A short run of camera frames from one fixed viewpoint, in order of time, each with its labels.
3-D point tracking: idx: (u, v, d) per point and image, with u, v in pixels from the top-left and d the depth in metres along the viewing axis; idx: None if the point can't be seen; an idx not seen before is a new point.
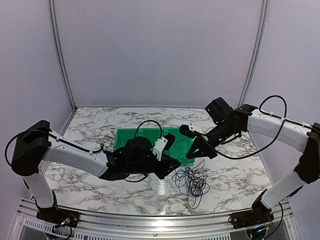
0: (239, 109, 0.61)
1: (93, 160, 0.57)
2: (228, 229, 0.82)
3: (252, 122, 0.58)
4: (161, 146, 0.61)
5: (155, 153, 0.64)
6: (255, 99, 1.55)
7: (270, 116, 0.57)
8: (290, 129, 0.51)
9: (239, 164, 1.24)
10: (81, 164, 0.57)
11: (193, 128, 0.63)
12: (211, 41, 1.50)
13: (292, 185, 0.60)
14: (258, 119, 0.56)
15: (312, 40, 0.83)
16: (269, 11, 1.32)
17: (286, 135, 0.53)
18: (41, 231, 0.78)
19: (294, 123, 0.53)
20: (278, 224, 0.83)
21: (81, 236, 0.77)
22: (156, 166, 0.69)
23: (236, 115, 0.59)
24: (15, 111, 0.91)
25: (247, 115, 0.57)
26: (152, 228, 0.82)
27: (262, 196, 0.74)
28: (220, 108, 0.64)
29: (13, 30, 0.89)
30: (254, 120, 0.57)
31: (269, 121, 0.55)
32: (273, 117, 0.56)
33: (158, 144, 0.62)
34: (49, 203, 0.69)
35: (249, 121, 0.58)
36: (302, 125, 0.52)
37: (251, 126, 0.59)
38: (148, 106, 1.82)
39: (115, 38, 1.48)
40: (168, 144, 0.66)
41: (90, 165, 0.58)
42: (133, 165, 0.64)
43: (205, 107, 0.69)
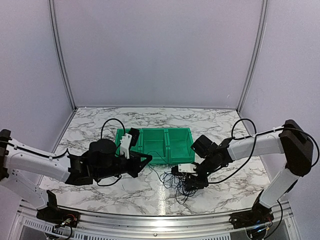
0: (220, 145, 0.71)
1: (53, 166, 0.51)
2: (228, 229, 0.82)
3: (232, 151, 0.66)
4: (126, 144, 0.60)
5: (123, 152, 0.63)
6: (255, 99, 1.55)
7: (244, 138, 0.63)
8: (264, 141, 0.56)
9: (239, 164, 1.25)
10: (41, 171, 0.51)
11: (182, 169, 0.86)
12: (211, 41, 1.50)
13: (286, 182, 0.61)
14: (235, 146, 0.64)
15: (313, 40, 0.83)
16: (269, 11, 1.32)
17: (263, 148, 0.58)
18: (41, 231, 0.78)
19: (265, 132, 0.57)
20: (278, 224, 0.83)
21: (81, 236, 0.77)
22: (126, 166, 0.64)
23: (220, 153, 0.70)
24: (15, 111, 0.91)
25: (226, 148, 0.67)
26: (152, 228, 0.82)
27: (260, 197, 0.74)
28: (205, 146, 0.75)
29: (13, 29, 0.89)
30: (233, 149, 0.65)
31: (243, 143, 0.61)
32: (247, 138, 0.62)
33: (123, 142, 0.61)
34: (43, 204, 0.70)
35: (230, 151, 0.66)
36: (273, 130, 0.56)
37: (234, 155, 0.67)
38: (148, 106, 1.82)
39: (115, 38, 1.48)
40: (133, 140, 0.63)
41: (52, 172, 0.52)
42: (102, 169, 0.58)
43: (191, 145, 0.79)
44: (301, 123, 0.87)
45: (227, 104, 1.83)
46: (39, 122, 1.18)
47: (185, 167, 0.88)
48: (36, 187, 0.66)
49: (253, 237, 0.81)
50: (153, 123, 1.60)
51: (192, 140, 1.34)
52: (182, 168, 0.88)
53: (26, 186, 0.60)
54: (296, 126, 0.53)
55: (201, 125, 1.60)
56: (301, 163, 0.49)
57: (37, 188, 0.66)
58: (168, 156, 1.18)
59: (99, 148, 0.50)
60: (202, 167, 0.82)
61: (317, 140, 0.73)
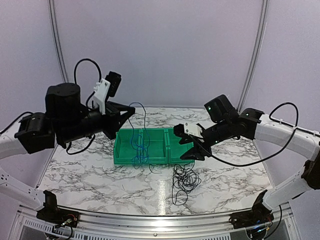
0: (245, 115, 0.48)
1: (2, 140, 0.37)
2: (228, 229, 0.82)
3: (259, 131, 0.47)
4: (103, 91, 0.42)
5: (97, 105, 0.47)
6: (255, 98, 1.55)
7: (280, 123, 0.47)
8: (301, 139, 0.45)
9: (239, 164, 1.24)
10: (10, 151, 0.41)
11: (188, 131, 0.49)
12: (211, 40, 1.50)
13: (295, 189, 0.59)
14: (268, 127, 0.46)
15: (312, 40, 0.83)
16: (269, 11, 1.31)
17: (295, 143, 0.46)
18: (41, 231, 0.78)
19: (305, 131, 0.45)
20: (278, 224, 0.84)
21: (81, 236, 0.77)
22: (101, 121, 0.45)
23: (243, 123, 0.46)
24: (15, 112, 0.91)
25: (256, 123, 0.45)
26: (152, 228, 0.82)
27: (264, 198, 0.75)
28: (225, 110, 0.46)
29: (13, 30, 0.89)
30: (263, 129, 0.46)
31: (278, 130, 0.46)
32: (283, 126, 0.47)
33: (98, 90, 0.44)
34: (39, 205, 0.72)
35: (257, 129, 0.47)
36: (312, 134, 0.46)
37: (258, 135, 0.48)
38: (148, 106, 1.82)
39: (115, 38, 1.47)
40: (113, 89, 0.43)
41: (13, 146, 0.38)
42: (71, 127, 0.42)
43: (204, 104, 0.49)
44: (302, 122, 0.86)
45: None
46: None
47: (192, 128, 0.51)
48: (29, 189, 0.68)
49: (253, 237, 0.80)
50: (153, 123, 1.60)
51: None
52: (189, 129, 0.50)
53: (14, 190, 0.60)
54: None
55: (201, 125, 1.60)
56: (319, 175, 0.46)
57: (30, 190, 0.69)
58: (168, 156, 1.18)
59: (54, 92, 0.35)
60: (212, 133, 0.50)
61: None
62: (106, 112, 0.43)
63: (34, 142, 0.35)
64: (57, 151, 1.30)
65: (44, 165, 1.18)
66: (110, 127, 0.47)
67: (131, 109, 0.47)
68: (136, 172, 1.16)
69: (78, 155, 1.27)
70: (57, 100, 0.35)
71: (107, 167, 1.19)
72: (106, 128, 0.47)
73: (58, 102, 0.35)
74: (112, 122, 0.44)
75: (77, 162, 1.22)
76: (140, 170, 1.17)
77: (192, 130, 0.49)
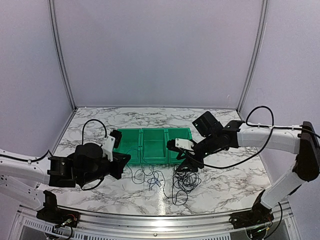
0: (227, 126, 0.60)
1: (33, 170, 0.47)
2: (228, 229, 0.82)
3: (241, 137, 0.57)
4: (110, 146, 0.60)
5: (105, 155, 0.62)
6: (255, 98, 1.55)
7: (258, 127, 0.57)
8: (281, 136, 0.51)
9: (239, 164, 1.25)
10: (25, 175, 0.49)
11: (179, 144, 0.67)
12: (211, 41, 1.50)
13: (291, 184, 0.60)
14: (247, 133, 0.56)
15: (312, 39, 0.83)
16: (269, 11, 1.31)
17: (276, 141, 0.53)
18: (41, 231, 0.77)
19: (284, 128, 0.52)
20: (278, 224, 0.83)
21: (81, 236, 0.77)
22: (108, 167, 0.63)
23: (226, 135, 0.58)
24: (14, 112, 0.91)
25: (235, 131, 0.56)
26: (152, 228, 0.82)
27: (261, 197, 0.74)
28: (208, 124, 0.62)
29: (13, 30, 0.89)
30: (243, 135, 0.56)
31: (256, 133, 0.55)
32: (261, 128, 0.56)
33: (106, 144, 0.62)
34: (39, 205, 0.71)
35: (239, 137, 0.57)
36: (291, 129, 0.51)
37: (242, 142, 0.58)
38: (148, 106, 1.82)
39: (115, 38, 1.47)
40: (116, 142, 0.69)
41: (33, 175, 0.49)
42: (89, 173, 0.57)
43: (193, 122, 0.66)
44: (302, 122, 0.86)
45: (227, 104, 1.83)
46: (39, 123, 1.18)
47: (183, 143, 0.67)
48: (29, 189, 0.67)
49: (253, 237, 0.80)
50: (153, 123, 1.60)
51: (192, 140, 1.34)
52: (180, 143, 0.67)
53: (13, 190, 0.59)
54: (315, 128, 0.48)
55: None
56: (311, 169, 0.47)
57: (30, 190, 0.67)
58: (168, 156, 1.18)
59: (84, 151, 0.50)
60: (201, 146, 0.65)
61: None
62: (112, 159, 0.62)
63: (62, 182, 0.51)
64: (57, 151, 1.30)
65: None
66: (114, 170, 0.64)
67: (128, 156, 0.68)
68: (136, 172, 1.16)
69: None
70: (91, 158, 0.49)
71: None
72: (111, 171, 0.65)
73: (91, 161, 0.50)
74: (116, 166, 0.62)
75: None
76: (140, 170, 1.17)
77: (181, 144, 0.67)
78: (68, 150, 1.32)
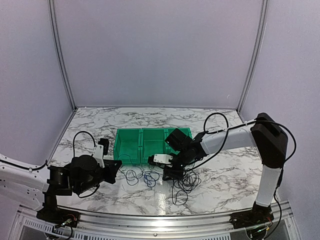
0: (193, 140, 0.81)
1: (33, 178, 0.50)
2: (228, 229, 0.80)
3: (206, 146, 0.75)
4: (99, 154, 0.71)
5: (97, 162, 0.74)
6: (255, 98, 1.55)
7: (217, 132, 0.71)
8: (238, 134, 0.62)
9: (239, 164, 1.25)
10: (21, 182, 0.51)
11: (157, 158, 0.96)
12: (211, 41, 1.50)
13: (273, 177, 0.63)
14: (209, 140, 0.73)
15: (313, 39, 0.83)
16: (269, 11, 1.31)
17: (235, 140, 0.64)
18: (41, 231, 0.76)
19: (238, 126, 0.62)
20: (278, 224, 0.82)
21: (81, 236, 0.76)
22: (102, 175, 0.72)
23: (193, 148, 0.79)
24: (14, 111, 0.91)
25: (198, 142, 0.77)
26: (152, 228, 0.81)
27: (256, 199, 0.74)
28: (179, 140, 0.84)
29: (12, 29, 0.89)
30: (206, 144, 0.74)
31: (216, 137, 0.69)
32: (219, 132, 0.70)
33: (97, 153, 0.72)
34: (39, 205, 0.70)
35: (204, 146, 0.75)
36: (245, 124, 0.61)
37: (208, 149, 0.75)
38: (148, 106, 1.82)
39: (115, 38, 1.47)
40: (105, 149, 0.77)
41: (29, 182, 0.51)
42: (85, 182, 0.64)
43: (166, 139, 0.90)
44: (302, 123, 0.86)
45: (227, 104, 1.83)
46: (39, 123, 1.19)
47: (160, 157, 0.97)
48: (28, 189, 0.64)
49: (253, 237, 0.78)
50: (153, 123, 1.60)
51: None
52: (157, 158, 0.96)
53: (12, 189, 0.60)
54: (268, 118, 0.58)
55: (201, 125, 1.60)
56: (273, 154, 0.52)
57: (29, 191, 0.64)
58: None
59: (80, 164, 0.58)
60: (176, 159, 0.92)
61: (317, 140, 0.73)
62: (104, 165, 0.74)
63: (60, 191, 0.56)
64: (56, 151, 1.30)
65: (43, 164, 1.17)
66: (108, 177, 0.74)
67: (119, 162, 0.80)
68: (136, 172, 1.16)
69: (78, 155, 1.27)
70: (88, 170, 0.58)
71: None
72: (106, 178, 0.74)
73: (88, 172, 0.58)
74: (110, 173, 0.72)
75: None
76: (140, 171, 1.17)
77: (158, 159, 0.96)
78: (68, 150, 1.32)
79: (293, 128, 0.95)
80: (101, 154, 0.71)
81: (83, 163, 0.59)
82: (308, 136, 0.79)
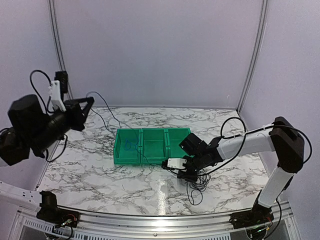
0: (209, 145, 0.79)
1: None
2: (228, 229, 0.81)
3: (222, 151, 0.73)
4: (55, 93, 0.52)
5: (57, 107, 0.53)
6: (255, 98, 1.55)
7: (234, 138, 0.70)
8: (256, 138, 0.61)
9: (239, 164, 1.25)
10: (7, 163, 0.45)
11: (170, 164, 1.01)
12: (211, 41, 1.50)
13: (283, 178, 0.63)
14: (225, 145, 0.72)
15: (312, 39, 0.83)
16: (269, 11, 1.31)
17: (252, 145, 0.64)
18: (41, 231, 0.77)
19: (256, 131, 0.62)
20: (278, 224, 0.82)
21: (81, 236, 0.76)
22: (66, 121, 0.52)
23: (209, 153, 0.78)
24: None
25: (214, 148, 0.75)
26: (152, 228, 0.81)
27: (258, 198, 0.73)
28: (193, 145, 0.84)
29: (13, 29, 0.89)
30: (223, 149, 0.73)
31: (233, 142, 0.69)
32: (237, 137, 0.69)
33: (52, 93, 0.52)
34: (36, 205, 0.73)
35: (220, 151, 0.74)
36: (263, 129, 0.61)
37: (224, 155, 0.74)
38: (148, 106, 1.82)
39: (115, 38, 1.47)
40: (63, 86, 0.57)
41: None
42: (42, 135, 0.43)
43: (180, 144, 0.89)
44: (302, 122, 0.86)
45: (227, 104, 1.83)
46: None
47: (174, 162, 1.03)
48: (24, 192, 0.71)
49: (253, 237, 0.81)
50: (153, 123, 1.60)
51: None
52: (171, 163, 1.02)
53: None
54: (286, 123, 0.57)
55: (202, 125, 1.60)
56: (292, 159, 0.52)
57: (25, 193, 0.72)
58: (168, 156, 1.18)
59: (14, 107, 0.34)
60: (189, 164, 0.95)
61: (317, 139, 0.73)
62: (66, 108, 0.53)
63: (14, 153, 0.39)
64: (56, 151, 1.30)
65: (44, 165, 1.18)
66: (76, 122, 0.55)
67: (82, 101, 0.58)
68: (136, 172, 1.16)
69: (78, 155, 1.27)
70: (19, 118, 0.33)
71: (107, 167, 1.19)
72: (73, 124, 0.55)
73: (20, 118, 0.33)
74: (76, 116, 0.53)
75: (77, 162, 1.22)
76: (140, 170, 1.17)
77: (171, 164, 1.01)
78: (68, 150, 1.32)
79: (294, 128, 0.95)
80: (58, 92, 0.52)
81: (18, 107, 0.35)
82: (308, 136, 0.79)
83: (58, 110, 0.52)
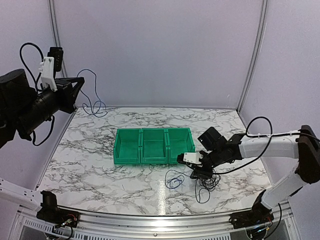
0: (229, 140, 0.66)
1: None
2: (228, 229, 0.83)
3: (243, 150, 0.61)
4: (47, 67, 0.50)
5: (47, 85, 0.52)
6: (255, 98, 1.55)
7: (258, 137, 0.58)
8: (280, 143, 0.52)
9: (239, 164, 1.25)
10: None
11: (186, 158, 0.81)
12: (211, 41, 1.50)
13: (293, 185, 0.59)
14: (248, 144, 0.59)
15: (312, 39, 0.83)
16: (269, 11, 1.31)
17: (277, 149, 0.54)
18: (41, 231, 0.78)
19: (282, 135, 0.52)
20: (278, 224, 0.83)
21: (81, 236, 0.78)
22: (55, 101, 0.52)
23: (230, 149, 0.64)
24: None
25: (237, 144, 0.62)
26: (152, 228, 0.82)
27: (262, 197, 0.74)
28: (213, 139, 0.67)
29: (13, 30, 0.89)
30: (244, 148, 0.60)
31: (256, 143, 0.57)
32: (260, 137, 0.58)
33: (44, 69, 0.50)
34: (37, 205, 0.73)
35: (242, 149, 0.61)
36: (289, 134, 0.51)
37: (245, 153, 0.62)
38: (148, 106, 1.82)
39: (115, 38, 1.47)
40: (57, 64, 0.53)
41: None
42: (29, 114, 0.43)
43: (198, 137, 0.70)
44: (301, 123, 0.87)
45: (227, 104, 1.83)
46: None
47: (191, 157, 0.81)
48: (25, 190, 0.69)
49: (253, 237, 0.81)
50: (153, 123, 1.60)
51: (192, 140, 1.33)
52: (187, 158, 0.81)
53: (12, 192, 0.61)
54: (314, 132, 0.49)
55: (202, 125, 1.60)
56: (311, 170, 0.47)
57: (26, 192, 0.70)
58: (168, 156, 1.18)
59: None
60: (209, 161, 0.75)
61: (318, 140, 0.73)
62: (57, 87, 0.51)
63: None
64: (57, 150, 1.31)
65: (45, 165, 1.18)
66: (65, 103, 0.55)
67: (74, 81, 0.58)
68: (136, 172, 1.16)
69: (78, 155, 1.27)
70: (4, 92, 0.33)
71: (107, 167, 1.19)
72: (61, 104, 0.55)
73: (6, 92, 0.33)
74: (66, 97, 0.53)
75: (77, 162, 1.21)
76: (140, 170, 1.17)
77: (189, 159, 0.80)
78: (68, 150, 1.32)
79: (294, 129, 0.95)
80: (52, 69, 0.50)
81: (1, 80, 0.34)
82: None
83: (48, 89, 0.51)
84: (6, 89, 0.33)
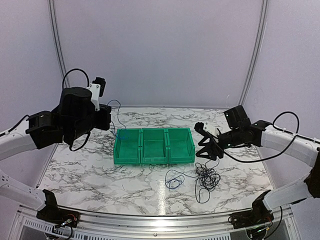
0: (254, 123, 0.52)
1: (11, 137, 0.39)
2: (228, 230, 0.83)
3: (264, 139, 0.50)
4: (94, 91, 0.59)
5: None
6: (255, 98, 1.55)
7: (283, 131, 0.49)
8: (300, 145, 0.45)
9: (239, 164, 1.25)
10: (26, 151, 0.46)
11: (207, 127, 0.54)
12: (212, 41, 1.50)
13: (299, 193, 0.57)
14: (273, 135, 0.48)
15: (312, 39, 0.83)
16: (269, 11, 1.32)
17: (295, 151, 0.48)
18: (41, 231, 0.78)
19: (305, 138, 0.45)
20: (278, 224, 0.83)
21: (81, 236, 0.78)
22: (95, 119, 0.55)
23: (251, 131, 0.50)
24: (18, 111, 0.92)
25: (260, 131, 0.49)
26: (152, 228, 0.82)
27: (265, 196, 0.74)
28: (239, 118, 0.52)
29: (14, 29, 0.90)
30: (267, 137, 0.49)
31: (282, 137, 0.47)
32: (285, 133, 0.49)
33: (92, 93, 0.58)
34: (41, 204, 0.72)
35: (262, 137, 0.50)
36: (312, 141, 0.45)
37: (264, 142, 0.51)
38: (148, 106, 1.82)
39: (115, 38, 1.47)
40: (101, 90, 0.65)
41: (23, 143, 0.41)
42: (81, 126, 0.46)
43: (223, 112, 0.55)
44: (301, 122, 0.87)
45: (227, 104, 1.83)
46: None
47: (212, 128, 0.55)
48: (30, 188, 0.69)
49: (253, 237, 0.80)
50: (153, 123, 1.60)
51: (192, 139, 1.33)
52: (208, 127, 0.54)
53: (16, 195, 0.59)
54: None
55: None
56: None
57: (31, 189, 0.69)
58: (168, 156, 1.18)
59: (71, 92, 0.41)
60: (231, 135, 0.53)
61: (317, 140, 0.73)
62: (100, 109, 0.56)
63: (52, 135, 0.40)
64: (57, 151, 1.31)
65: (44, 165, 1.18)
66: (103, 123, 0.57)
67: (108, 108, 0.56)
68: (136, 172, 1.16)
69: (78, 155, 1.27)
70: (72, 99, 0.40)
71: (108, 167, 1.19)
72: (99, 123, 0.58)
73: (73, 100, 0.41)
74: (105, 118, 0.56)
75: (77, 162, 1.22)
76: (140, 170, 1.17)
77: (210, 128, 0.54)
78: (68, 150, 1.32)
79: (294, 128, 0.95)
80: (98, 94, 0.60)
81: (75, 92, 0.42)
82: (308, 136, 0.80)
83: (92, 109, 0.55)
84: (77, 98, 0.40)
